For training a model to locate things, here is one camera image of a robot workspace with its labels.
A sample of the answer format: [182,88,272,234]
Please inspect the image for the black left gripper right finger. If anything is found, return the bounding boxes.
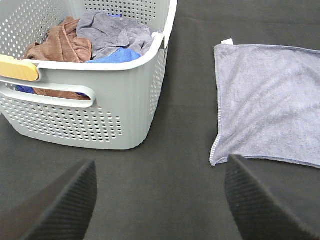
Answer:
[224,155,320,240]

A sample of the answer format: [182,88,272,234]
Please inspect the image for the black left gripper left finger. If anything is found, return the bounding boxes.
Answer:
[0,160,97,240]

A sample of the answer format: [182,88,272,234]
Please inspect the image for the grey microfibre towel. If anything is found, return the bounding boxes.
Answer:
[209,42,320,168]

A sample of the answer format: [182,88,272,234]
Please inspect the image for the blue towel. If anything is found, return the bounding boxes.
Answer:
[15,13,143,97]

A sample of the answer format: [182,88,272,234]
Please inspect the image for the brown towel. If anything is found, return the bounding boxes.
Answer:
[22,16,94,101]

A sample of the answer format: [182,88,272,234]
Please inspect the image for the grey perforated laundry basket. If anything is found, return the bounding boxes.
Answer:
[0,0,178,150]

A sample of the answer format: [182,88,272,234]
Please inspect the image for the yellow wooden basket handle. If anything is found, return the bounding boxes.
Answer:
[0,54,40,82]

